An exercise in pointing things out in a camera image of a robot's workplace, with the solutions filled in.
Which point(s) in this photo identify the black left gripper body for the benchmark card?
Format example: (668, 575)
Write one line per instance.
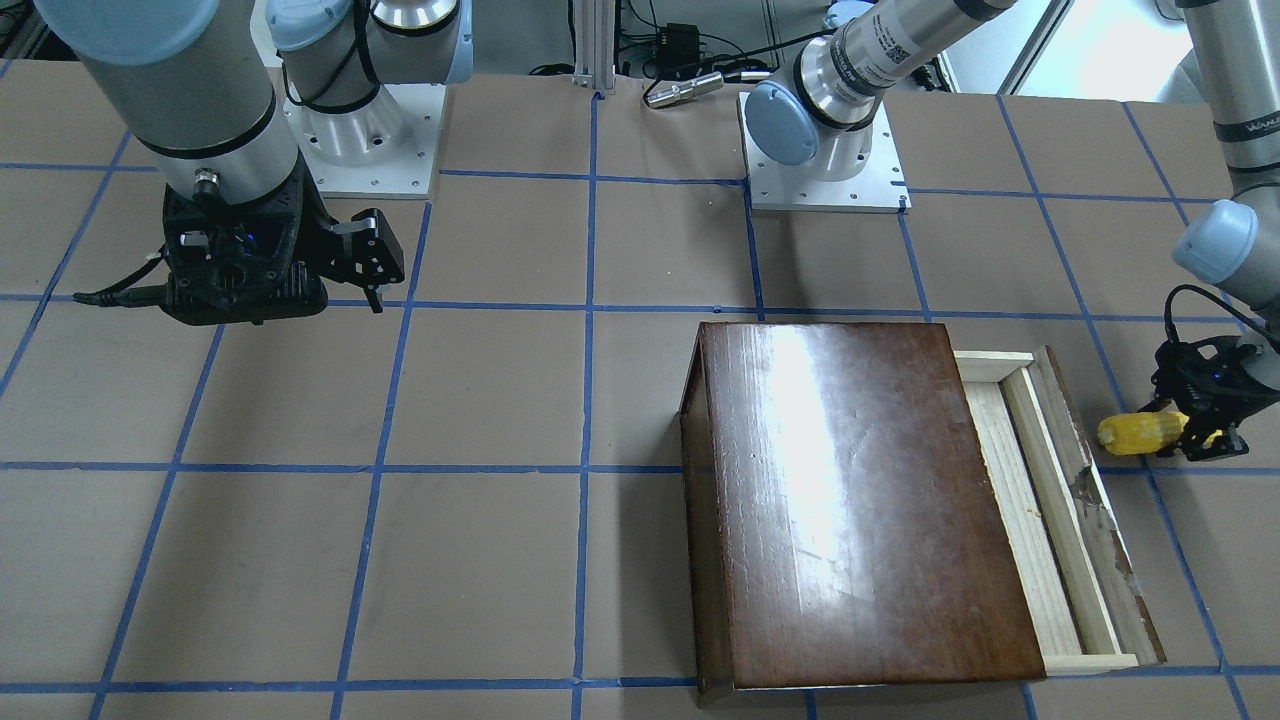
(1249, 394)

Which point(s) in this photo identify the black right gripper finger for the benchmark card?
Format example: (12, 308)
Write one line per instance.
(375, 298)
(370, 256)

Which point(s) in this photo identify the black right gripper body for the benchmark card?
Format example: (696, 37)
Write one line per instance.
(318, 226)

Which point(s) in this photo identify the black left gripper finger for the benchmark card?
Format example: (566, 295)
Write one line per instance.
(1182, 401)
(1210, 438)

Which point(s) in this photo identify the yellow corn cob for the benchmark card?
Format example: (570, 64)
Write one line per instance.
(1131, 434)

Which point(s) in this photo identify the wooden drawer with white handle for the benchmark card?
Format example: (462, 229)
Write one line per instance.
(1087, 608)

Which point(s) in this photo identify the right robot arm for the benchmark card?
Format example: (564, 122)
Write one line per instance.
(190, 85)

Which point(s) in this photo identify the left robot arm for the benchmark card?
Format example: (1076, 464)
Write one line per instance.
(833, 91)

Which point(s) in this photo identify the dark wooden drawer cabinet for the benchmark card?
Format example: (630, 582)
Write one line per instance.
(841, 522)

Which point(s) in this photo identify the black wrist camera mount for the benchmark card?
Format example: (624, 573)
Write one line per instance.
(221, 258)

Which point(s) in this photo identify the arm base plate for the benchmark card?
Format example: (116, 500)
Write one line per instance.
(866, 178)
(384, 151)

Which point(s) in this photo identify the aluminium frame post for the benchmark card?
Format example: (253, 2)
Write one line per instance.
(594, 45)

